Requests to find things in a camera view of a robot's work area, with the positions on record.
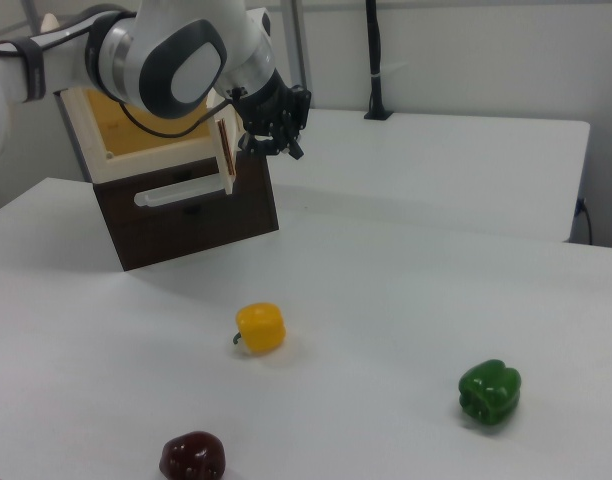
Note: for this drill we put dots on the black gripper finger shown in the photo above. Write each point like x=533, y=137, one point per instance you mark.
x=258, y=142
x=301, y=107

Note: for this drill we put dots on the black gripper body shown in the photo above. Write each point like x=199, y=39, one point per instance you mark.
x=263, y=102

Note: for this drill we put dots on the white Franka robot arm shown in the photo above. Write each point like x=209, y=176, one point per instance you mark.
x=186, y=75

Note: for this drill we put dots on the cream cabinet door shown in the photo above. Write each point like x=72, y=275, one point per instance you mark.
x=225, y=150

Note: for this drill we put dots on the black pole with clamp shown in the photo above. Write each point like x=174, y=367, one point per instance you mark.
x=376, y=60

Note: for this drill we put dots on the yellow bell pepper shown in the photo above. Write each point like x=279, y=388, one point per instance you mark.
x=261, y=327

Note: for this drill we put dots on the dark red bell pepper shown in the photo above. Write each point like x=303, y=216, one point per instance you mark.
x=193, y=457

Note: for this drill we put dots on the green bell pepper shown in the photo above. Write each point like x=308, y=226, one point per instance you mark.
x=491, y=392

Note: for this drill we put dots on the grey partition post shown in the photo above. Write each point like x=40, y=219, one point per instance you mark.
x=298, y=50

